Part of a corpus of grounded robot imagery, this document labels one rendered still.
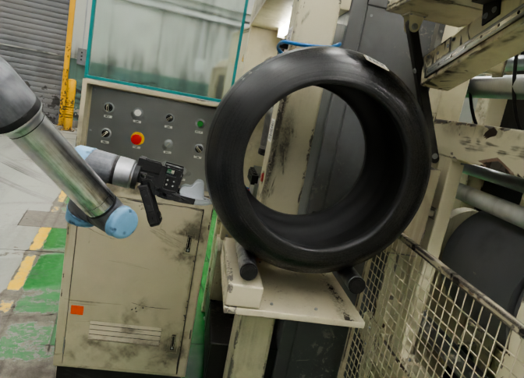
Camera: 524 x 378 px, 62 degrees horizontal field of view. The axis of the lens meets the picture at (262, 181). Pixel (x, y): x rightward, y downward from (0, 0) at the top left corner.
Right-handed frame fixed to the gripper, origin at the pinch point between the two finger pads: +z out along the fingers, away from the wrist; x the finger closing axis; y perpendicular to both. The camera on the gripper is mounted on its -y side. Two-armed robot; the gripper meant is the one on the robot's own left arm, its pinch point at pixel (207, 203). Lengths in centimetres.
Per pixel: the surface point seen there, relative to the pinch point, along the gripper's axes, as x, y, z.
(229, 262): 1.3, -14.6, 10.4
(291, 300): -4.7, -18.4, 28.6
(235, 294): -12.5, -17.0, 12.2
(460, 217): 44, 11, 99
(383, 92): -12, 40, 31
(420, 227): 18, 7, 69
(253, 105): -11.7, 27.9, 2.6
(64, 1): 841, 106, -336
